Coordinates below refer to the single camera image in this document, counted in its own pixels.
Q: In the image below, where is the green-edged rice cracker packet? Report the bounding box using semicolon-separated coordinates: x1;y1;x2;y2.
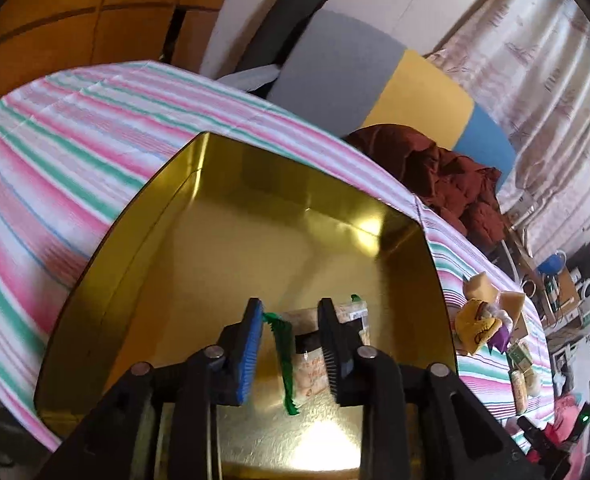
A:
262;294;371;417

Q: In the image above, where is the tan sponge block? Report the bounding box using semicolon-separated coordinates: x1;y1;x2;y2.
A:
463;272;499;304
498;292;526;327

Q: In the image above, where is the purple plastic bag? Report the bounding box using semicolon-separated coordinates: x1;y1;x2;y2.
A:
487;325;510;353

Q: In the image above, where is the gold metal tin box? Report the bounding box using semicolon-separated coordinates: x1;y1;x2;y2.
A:
33;131;459;480

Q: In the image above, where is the dark red quilted jacket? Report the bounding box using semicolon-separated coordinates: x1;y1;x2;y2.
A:
345;124;504;254

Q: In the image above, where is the blue round fan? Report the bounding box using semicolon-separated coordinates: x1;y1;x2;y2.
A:
537;249;568;275

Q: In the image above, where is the striped pink green bedsheet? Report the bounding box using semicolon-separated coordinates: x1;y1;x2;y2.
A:
0;60;557;453

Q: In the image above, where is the grey yellow blue headboard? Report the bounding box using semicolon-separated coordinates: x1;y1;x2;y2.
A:
268;10;516;178

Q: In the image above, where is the black rolled mat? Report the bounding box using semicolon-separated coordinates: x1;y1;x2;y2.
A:
235;0;327;72

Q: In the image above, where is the patterned white curtain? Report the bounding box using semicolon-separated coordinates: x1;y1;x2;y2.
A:
429;0;590;260

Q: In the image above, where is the wooden wardrobe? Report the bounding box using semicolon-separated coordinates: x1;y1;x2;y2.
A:
0;0;225;97

